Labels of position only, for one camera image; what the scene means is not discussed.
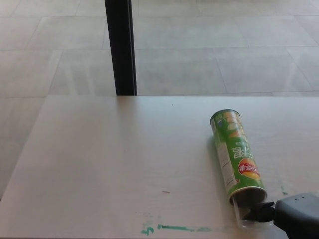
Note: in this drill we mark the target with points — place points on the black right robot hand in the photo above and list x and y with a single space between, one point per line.
296 214

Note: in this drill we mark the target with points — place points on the clear plastic chips tray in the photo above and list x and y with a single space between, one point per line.
239 214

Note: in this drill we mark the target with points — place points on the green chips can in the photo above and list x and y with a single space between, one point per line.
230 147

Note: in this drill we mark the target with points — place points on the black vertical post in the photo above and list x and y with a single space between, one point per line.
120 49

